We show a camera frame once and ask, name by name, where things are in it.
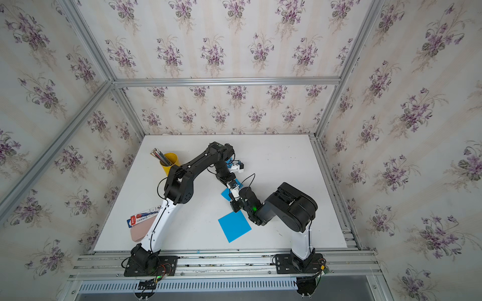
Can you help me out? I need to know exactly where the blue paper sheet front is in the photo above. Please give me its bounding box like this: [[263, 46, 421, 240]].
[[218, 211, 252, 243]]

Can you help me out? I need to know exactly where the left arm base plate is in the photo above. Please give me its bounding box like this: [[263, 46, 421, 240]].
[[121, 256, 178, 277]]

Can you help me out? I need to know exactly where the aluminium rail frame front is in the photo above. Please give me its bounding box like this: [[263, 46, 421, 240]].
[[58, 248, 394, 300]]

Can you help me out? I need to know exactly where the pink pencil case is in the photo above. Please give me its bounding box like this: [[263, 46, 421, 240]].
[[130, 217, 155, 242]]

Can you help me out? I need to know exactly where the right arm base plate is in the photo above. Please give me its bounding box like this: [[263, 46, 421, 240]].
[[272, 251, 327, 275]]

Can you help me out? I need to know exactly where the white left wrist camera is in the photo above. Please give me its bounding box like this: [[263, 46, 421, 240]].
[[227, 160, 244, 173]]

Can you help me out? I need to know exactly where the yellow pen cup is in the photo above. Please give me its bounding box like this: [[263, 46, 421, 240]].
[[160, 153, 180, 176]]

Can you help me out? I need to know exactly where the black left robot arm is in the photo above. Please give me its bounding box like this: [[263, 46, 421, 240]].
[[131, 142, 240, 257]]

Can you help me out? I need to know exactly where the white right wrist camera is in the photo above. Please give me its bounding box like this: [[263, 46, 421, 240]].
[[228, 180, 240, 201]]

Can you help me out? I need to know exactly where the white pen box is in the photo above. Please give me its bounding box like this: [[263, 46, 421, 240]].
[[127, 207, 160, 228]]

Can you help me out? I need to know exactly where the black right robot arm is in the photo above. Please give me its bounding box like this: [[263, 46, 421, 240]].
[[227, 181, 318, 262]]

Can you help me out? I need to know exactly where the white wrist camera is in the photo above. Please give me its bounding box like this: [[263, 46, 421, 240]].
[[228, 180, 240, 201], [227, 160, 244, 173]]

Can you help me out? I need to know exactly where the blue paper sheet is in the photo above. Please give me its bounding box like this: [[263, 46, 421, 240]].
[[218, 211, 252, 243], [221, 179, 243, 201]]

